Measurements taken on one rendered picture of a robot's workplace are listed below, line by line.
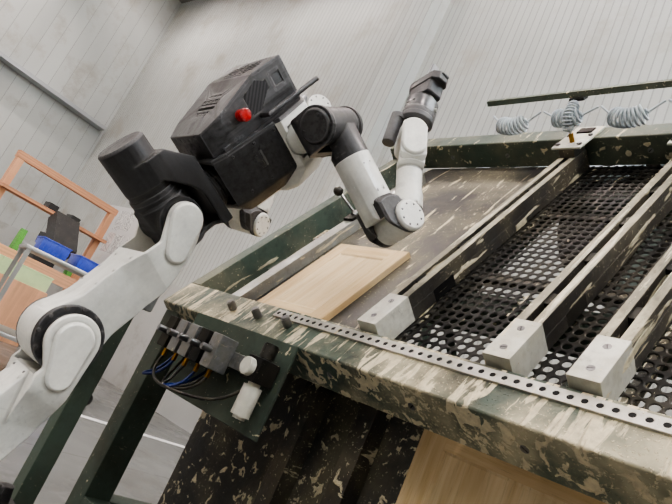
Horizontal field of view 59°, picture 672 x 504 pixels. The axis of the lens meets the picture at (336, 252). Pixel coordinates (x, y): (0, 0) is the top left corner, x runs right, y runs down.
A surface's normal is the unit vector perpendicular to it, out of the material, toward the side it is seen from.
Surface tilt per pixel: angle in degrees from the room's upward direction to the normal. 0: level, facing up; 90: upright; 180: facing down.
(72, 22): 90
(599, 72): 90
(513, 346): 56
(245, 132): 90
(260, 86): 90
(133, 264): 111
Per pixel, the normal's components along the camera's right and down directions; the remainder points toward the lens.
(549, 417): -0.31, -0.87
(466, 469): -0.64, -0.47
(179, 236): 0.66, 0.09
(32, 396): 0.44, 0.47
